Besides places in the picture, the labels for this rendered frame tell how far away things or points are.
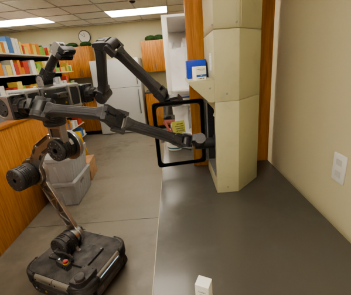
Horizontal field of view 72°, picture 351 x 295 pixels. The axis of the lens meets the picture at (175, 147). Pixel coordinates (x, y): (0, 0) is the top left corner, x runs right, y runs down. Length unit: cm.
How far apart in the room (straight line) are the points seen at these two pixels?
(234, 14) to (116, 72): 513
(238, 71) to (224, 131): 27
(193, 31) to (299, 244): 115
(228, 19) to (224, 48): 11
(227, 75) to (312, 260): 77
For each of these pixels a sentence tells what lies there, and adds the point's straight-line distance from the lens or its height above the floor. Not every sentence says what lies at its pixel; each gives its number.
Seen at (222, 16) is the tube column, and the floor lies 176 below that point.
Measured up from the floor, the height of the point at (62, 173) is 46.
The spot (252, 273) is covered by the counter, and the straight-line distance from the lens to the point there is 90.
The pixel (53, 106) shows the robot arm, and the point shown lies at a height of 145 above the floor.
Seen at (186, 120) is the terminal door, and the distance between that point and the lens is 143.
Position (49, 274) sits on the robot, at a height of 24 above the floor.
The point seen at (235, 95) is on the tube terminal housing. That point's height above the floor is 143.
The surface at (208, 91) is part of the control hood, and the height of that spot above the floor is 146.
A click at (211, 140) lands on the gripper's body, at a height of 119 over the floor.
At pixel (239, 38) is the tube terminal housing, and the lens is 114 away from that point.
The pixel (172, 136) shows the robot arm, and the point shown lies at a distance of 125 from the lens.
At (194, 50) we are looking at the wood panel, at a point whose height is 165.
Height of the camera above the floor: 159
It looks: 19 degrees down
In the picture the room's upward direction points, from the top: 5 degrees counter-clockwise
